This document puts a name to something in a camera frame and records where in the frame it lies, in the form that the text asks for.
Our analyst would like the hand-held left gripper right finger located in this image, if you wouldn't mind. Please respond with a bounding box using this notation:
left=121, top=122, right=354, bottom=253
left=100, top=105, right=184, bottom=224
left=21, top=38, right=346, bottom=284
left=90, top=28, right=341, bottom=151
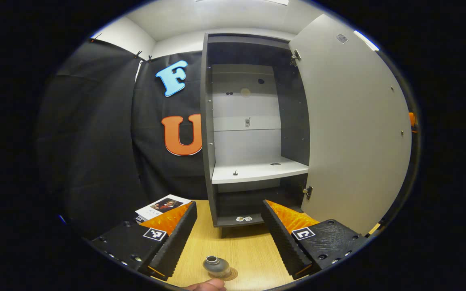
left=261, top=200, right=370, bottom=280

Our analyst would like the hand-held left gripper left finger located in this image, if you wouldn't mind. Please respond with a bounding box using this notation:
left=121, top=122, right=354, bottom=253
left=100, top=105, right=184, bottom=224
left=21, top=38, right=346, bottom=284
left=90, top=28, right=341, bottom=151
left=89, top=201, right=199, bottom=282

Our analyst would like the silver aluminium bottle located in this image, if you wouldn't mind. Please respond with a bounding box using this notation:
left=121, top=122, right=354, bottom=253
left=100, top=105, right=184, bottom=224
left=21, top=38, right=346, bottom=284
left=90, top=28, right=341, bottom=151
left=203, top=255, right=231, bottom=279

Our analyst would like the light grey cabinet door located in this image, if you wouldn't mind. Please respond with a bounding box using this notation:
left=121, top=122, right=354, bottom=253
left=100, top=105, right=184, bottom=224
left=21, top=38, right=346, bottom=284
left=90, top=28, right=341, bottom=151
left=289, top=14, right=414, bottom=236

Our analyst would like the round brown coaster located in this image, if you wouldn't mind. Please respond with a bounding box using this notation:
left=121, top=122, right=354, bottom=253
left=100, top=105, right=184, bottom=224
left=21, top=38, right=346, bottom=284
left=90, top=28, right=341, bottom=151
left=217, top=267, right=239, bottom=282

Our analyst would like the white book with portrait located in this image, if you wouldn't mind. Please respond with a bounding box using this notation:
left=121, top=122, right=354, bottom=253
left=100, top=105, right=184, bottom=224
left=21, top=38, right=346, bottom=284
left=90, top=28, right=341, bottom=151
left=135, top=194, right=192, bottom=224

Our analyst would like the ceiling light strip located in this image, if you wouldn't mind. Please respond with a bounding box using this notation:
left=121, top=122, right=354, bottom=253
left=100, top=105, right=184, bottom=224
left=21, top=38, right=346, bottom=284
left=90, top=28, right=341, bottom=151
left=354, top=30, right=380, bottom=52

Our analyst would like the black backdrop cloth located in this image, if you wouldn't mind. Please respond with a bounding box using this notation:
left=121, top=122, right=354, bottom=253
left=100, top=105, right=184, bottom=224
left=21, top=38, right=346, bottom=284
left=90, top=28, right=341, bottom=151
left=37, top=38, right=217, bottom=240

